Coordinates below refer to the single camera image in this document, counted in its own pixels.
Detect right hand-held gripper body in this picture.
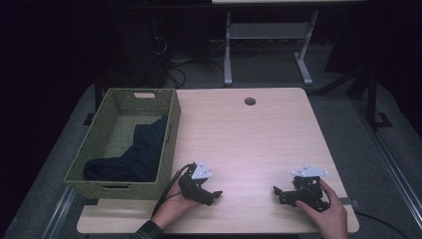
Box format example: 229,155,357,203
291,163,331,213

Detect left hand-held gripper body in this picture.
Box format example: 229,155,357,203
178,159,214,202

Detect person's left hand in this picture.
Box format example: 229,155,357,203
150,181,202,230

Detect person's right hand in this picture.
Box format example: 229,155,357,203
295,179,350,239

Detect dark navy cloth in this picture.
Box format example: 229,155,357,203
83,115,169,183

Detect green woven basket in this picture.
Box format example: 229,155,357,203
64,88,182,201

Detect black metal stand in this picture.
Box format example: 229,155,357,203
362,66,393,129

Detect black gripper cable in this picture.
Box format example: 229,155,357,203
354,211,413,239
150,162,195,219

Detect metal floor rail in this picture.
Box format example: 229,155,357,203
350,99,422,231
42,186,78,239

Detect black floor cables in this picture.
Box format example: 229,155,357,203
155,34,195,90

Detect white metal table frame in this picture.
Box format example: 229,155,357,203
223,9,320,87

